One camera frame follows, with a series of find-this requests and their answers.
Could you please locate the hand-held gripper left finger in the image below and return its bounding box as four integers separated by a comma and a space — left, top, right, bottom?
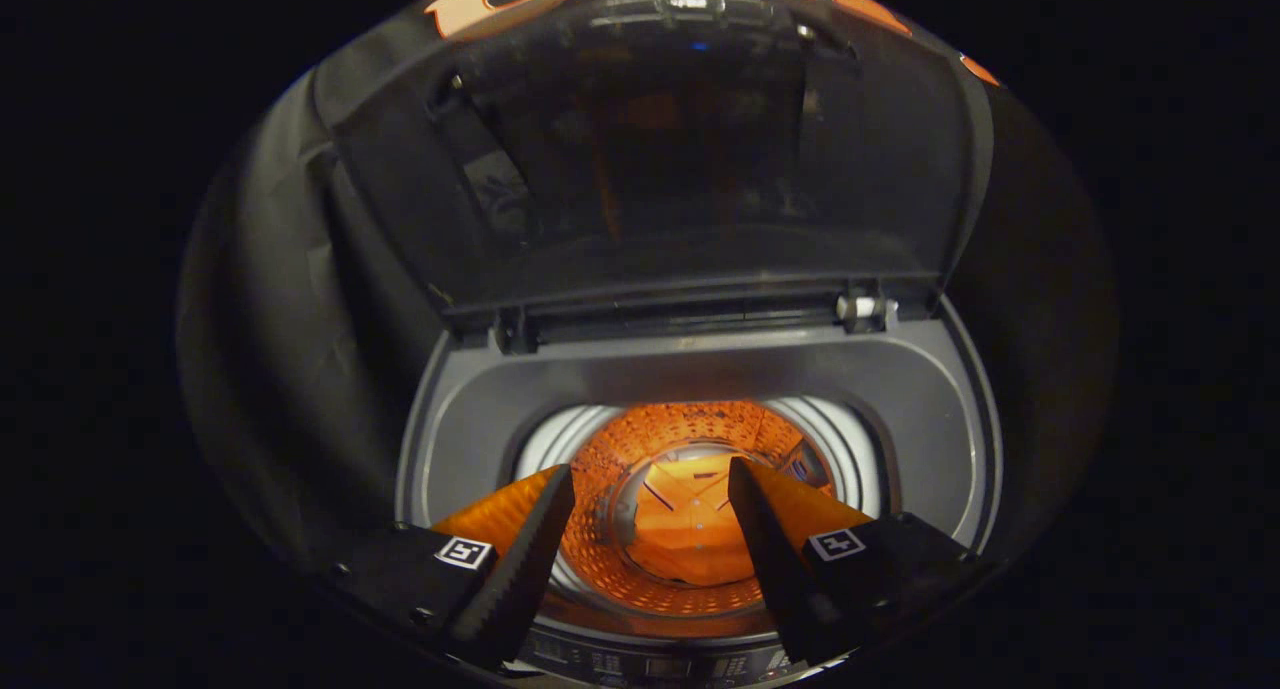
320, 464, 578, 670

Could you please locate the black backdrop cloth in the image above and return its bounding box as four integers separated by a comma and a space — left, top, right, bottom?
175, 0, 1121, 590

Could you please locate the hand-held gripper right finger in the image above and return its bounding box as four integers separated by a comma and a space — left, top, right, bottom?
727, 457, 991, 670

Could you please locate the dark glass washing machine lid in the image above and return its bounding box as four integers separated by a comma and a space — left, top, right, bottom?
310, 0, 997, 355

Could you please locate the yellow polo shirt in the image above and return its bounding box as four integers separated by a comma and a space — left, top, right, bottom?
625, 454, 801, 588

